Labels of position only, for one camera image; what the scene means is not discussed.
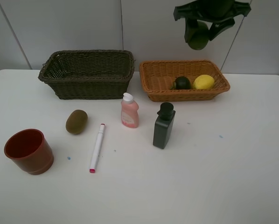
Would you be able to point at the white pink-capped marker pen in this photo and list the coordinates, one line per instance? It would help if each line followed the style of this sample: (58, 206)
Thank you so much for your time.
(97, 147)

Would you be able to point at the red plastic cup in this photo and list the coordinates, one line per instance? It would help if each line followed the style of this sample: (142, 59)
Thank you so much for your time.
(30, 151)

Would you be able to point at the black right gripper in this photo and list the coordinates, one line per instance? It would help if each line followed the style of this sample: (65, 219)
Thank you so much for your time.
(221, 11)

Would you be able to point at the pink lotion bottle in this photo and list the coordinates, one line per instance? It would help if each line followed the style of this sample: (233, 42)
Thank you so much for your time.
(129, 111)

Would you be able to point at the green lime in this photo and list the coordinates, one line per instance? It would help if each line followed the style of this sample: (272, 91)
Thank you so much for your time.
(200, 38)

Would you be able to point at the dark round mangosteen fruit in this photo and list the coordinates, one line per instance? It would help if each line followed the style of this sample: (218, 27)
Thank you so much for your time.
(181, 83)

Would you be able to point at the brown kiwi fruit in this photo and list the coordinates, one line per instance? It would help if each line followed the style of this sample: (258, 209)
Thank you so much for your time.
(76, 122)

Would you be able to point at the orange wicker basket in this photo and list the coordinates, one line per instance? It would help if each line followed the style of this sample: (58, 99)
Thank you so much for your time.
(157, 79)

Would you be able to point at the yellow lemon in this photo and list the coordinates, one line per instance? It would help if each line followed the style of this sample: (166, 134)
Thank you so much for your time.
(204, 82)

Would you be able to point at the dark brown wicker basket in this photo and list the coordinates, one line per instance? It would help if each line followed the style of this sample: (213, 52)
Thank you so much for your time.
(88, 74)

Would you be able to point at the dark green square bottle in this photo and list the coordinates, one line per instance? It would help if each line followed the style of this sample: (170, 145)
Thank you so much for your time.
(163, 125)

